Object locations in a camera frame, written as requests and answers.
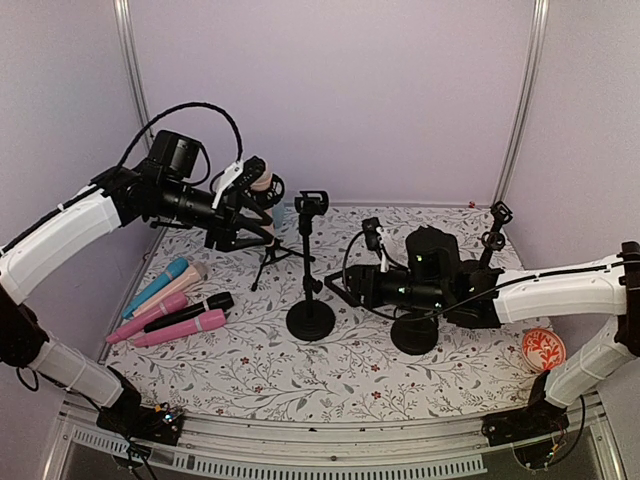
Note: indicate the aluminium frame post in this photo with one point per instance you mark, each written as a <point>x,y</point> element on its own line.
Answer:
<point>532,62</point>
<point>125,30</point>

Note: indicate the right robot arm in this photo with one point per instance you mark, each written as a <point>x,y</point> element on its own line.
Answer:
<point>607,286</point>

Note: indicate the light blue cup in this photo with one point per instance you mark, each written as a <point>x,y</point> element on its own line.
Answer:
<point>278,213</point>

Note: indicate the left aluminium frame post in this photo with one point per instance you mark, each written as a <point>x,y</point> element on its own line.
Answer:
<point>125,30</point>

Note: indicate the black tripod shockmount stand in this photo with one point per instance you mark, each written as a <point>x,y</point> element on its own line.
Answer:
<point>274,250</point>

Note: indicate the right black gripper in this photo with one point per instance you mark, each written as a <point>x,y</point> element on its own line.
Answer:
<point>357,275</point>

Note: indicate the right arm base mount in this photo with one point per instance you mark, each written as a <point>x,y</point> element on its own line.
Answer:
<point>537,418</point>

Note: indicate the floral table mat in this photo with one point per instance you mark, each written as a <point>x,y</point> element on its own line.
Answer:
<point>254,368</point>

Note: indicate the pink microphone back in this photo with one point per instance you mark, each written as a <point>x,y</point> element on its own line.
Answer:
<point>207,321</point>

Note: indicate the beige pink microphone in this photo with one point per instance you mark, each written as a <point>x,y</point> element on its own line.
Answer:
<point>193,274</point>

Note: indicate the black microphone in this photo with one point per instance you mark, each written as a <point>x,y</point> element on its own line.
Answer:
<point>221,301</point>

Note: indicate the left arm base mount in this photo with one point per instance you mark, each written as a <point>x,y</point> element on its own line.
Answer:
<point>162,423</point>

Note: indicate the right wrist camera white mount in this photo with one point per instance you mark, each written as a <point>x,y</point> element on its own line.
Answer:
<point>384,257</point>

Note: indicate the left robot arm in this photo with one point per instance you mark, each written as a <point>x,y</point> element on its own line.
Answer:
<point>29,261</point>

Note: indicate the beige microphone in shockmount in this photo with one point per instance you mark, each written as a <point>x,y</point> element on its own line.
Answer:
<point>260,190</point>

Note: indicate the blue microphone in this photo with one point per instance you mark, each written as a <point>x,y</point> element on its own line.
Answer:
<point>173,270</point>

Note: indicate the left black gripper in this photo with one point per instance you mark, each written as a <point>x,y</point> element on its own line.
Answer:
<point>228,219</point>

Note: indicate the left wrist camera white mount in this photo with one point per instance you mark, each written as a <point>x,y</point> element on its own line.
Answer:
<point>233,175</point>

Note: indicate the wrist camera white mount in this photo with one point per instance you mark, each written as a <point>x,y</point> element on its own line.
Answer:
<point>233,175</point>
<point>384,257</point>

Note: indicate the front aluminium rail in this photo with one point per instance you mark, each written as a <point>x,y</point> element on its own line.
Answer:
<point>233,448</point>

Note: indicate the red white patterned bowl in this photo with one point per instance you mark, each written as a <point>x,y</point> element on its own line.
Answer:
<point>543,350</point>

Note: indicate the right aluminium frame post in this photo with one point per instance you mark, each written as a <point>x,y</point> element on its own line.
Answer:
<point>532,62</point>

